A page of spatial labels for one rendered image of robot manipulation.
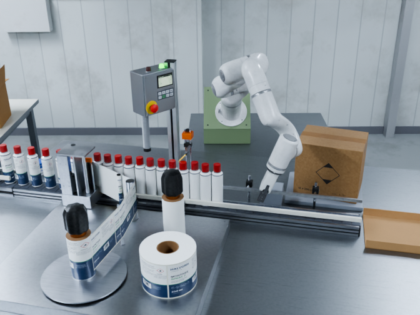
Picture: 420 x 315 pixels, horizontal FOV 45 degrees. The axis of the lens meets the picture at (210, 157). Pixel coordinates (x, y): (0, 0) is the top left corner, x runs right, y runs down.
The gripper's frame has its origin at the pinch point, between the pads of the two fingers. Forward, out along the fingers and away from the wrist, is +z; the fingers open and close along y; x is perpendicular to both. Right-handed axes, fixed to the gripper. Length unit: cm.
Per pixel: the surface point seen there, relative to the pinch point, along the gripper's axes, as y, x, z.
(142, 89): 1, -65, -26
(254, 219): 5.1, 0.9, 8.7
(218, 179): 1.8, -20.8, -1.0
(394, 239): 5, 57, -9
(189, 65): -254, -91, 49
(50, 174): 2, -96, 33
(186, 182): 2.3, -33.4, 6.8
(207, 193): 2.6, -22.7, 7.6
